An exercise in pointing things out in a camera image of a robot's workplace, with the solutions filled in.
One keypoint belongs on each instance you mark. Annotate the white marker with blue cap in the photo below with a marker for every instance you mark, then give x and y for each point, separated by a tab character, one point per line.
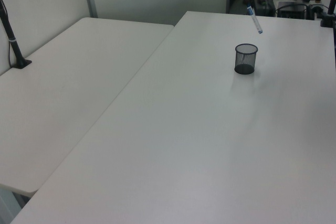
256	22

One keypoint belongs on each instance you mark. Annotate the dark case with green label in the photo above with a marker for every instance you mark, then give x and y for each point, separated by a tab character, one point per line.
265	6

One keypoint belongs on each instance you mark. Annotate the black equipment box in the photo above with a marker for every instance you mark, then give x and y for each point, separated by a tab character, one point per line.
291	10

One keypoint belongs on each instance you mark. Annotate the black mesh pen cup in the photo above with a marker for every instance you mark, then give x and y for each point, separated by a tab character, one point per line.
245	69

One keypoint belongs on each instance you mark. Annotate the white side table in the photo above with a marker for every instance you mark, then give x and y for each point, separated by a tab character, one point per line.
65	90

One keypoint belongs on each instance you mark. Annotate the black clamp-mounted pole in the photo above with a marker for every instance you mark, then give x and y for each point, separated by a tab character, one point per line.
14	48

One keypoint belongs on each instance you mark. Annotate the black camera stand with clamp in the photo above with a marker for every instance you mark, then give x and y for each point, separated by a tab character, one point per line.
328	19

